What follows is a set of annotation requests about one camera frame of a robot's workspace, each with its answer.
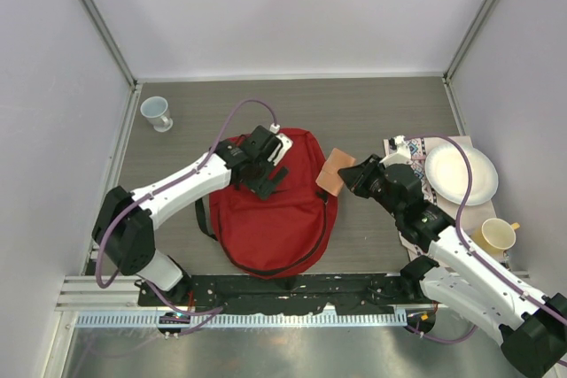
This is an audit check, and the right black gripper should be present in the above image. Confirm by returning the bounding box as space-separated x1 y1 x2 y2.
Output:
338 154 403 219

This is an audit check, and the tan leather wallet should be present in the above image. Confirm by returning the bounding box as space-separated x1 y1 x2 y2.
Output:
315 148 355 197

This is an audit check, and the red backpack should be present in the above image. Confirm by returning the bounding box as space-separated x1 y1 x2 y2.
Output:
195 127 338 279

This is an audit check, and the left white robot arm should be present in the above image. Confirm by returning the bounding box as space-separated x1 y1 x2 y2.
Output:
92 126 293 306

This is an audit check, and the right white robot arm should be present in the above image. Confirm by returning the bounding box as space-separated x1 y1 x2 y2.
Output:
338 155 566 377

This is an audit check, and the white paper plate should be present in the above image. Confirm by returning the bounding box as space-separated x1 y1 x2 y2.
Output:
425 143 499 206

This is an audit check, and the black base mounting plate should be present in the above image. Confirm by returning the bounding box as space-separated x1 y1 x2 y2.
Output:
165 274 436 316

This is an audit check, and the patterned cloth placemat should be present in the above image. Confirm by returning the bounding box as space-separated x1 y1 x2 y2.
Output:
408 136 496 235

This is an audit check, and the translucent plastic cup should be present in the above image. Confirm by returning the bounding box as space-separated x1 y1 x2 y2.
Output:
140 96 174 133

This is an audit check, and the cream yellow mug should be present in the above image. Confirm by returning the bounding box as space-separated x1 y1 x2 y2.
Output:
470 218 520 256

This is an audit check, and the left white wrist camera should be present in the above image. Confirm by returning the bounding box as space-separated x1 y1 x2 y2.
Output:
268 123 293 166

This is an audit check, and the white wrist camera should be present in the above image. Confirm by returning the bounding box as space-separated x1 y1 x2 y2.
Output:
380 135 412 167
268 123 293 166

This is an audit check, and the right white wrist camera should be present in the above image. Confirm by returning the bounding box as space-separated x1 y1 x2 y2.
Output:
380 135 412 167

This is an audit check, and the slotted cable duct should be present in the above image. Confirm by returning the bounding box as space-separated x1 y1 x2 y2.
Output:
75 309 408 328

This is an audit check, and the aluminium frame rail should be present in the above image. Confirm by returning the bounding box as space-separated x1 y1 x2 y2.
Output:
55 271 541 312

